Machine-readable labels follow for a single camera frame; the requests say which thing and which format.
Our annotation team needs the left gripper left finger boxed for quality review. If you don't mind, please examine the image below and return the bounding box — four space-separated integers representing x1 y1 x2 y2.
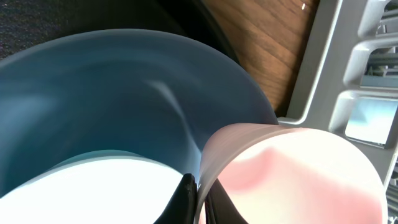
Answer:
154 174 197 224

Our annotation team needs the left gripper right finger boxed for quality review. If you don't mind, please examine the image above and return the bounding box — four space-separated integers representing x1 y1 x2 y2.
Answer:
205 179 248 224

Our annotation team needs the pink cup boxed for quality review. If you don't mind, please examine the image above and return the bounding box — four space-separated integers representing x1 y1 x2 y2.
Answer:
196 123 388 223

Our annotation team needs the light blue bowl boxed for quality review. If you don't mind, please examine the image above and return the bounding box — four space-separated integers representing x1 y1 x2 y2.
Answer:
1 156 182 224

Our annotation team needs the grey dishwasher rack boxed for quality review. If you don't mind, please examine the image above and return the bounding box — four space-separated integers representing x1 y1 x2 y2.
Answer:
276 0 398 224

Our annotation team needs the dark blue plate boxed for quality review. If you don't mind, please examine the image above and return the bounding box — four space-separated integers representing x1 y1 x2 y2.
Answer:
1 29 277 195

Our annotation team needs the round black serving tray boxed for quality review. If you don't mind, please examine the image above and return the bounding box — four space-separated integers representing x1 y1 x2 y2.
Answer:
1 0 239 62

